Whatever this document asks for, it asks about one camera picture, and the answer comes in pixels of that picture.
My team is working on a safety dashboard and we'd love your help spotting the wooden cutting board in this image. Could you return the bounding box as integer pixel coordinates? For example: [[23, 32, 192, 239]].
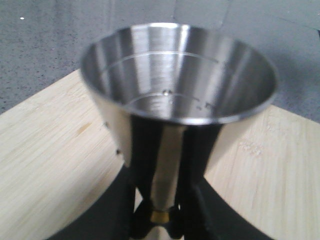
[[0, 71, 320, 240]]

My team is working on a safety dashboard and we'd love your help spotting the steel double jigger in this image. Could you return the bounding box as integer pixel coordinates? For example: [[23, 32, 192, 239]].
[[79, 22, 280, 240]]

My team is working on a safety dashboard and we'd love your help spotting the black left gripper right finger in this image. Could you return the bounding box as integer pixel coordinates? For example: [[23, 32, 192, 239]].
[[192, 176, 270, 240]]

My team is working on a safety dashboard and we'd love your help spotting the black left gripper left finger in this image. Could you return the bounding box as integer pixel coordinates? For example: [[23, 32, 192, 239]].
[[53, 166, 137, 240]]

